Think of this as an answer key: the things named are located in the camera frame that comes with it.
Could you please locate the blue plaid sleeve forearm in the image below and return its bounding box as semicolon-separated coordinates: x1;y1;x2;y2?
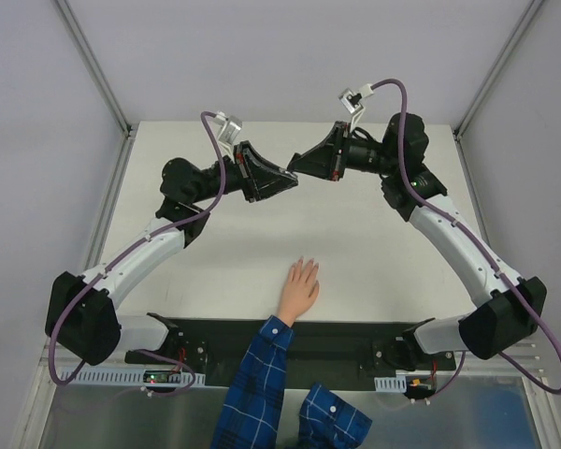
210;315;294;448

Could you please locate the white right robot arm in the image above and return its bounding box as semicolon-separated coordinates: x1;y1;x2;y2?
288;114;547;371

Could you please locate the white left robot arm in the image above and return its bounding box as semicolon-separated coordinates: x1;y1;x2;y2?
45;141;298;366

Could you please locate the person's left hand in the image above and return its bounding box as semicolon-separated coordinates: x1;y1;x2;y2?
276;258;320;327

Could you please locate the blue plaid shirt part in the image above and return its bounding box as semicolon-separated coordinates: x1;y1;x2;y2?
296;384;372;448

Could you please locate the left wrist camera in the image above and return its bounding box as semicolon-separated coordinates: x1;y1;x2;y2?
214;111;243;146

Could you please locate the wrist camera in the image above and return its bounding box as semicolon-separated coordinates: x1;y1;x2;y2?
214;111;243;146
338;83;374;132

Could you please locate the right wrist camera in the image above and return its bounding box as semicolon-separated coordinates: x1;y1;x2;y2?
338;83;374;132

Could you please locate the right aluminium frame post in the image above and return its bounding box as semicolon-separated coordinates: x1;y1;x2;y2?
453;0;547;142

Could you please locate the aluminium frame post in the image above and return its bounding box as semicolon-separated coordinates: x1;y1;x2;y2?
453;0;547;142
50;0;133;138

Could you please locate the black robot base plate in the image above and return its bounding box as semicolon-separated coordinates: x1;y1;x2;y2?
123;317;467;389

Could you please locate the left aluminium frame post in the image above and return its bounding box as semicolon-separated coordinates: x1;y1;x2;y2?
50;0;133;138

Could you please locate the right white cable duct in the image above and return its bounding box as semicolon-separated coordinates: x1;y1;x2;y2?
374;374;408;394

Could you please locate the white cable duct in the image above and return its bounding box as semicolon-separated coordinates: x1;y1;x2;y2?
374;374;408;394
71;367;206;389

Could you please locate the left white cable duct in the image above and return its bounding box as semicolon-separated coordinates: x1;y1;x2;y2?
71;367;206;389

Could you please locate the aluminium front rail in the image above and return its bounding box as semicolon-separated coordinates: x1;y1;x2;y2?
464;340;544;376

